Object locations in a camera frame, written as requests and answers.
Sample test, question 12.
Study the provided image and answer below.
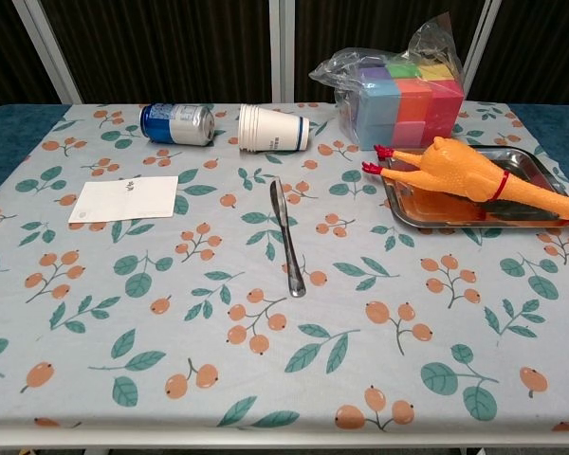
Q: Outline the white paper card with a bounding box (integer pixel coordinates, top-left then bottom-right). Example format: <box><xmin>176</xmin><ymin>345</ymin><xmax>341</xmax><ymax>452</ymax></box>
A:
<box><xmin>67</xmin><ymin>175</ymin><xmax>180</xmax><ymax>225</ymax></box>

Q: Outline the clear plastic bag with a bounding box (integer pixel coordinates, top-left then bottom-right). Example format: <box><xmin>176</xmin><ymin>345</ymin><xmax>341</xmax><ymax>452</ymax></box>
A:
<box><xmin>308</xmin><ymin>12</ymin><xmax>467</xmax><ymax>152</ymax></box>

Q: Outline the colourful foam block pack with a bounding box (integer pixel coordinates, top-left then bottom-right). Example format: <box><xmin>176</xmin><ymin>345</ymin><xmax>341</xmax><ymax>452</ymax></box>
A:
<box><xmin>358</xmin><ymin>62</ymin><xmax>466</xmax><ymax>151</ymax></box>

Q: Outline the stainless steel tray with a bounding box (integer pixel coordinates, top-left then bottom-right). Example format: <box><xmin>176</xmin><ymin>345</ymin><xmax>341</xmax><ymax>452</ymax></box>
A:
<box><xmin>381</xmin><ymin>145</ymin><xmax>569</xmax><ymax>230</ymax></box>

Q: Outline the slanted aluminium frame post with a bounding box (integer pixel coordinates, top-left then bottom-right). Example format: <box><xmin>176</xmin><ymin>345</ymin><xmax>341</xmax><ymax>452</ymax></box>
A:
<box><xmin>11</xmin><ymin>0</ymin><xmax>84</xmax><ymax>105</ymax></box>
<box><xmin>462</xmin><ymin>0</ymin><xmax>503</xmax><ymax>91</ymax></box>

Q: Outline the stack of white paper cups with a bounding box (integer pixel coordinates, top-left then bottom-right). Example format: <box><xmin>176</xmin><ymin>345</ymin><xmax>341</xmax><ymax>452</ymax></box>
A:
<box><xmin>237</xmin><ymin>103</ymin><xmax>311</xmax><ymax>154</ymax></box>

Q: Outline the upright aluminium frame post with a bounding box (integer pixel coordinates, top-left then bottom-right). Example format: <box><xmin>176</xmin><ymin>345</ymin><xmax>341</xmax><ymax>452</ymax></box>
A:
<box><xmin>268</xmin><ymin>0</ymin><xmax>296</xmax><ymax>104</ymax></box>

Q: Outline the blue and silver drink can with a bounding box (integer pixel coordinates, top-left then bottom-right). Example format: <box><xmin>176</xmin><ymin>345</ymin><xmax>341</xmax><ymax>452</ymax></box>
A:
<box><xmin>138</xmin><ymin>102</ymin><xmax>216</xmax><ymax>146</ymax></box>

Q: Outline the metal table knife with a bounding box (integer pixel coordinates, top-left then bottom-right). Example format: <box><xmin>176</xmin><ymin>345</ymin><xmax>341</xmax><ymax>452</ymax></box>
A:
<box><xmin>269</xmin><ymin>178</ymin><xmax>307</xmax><ymax>299</ymax></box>

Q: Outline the orange rubber chicken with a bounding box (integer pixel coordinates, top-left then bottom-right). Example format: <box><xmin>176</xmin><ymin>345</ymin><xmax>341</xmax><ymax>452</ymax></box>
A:
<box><xmin>361</xmin><ymin>136</ymin><xmax>569</xmax><ymax>224</ymax></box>

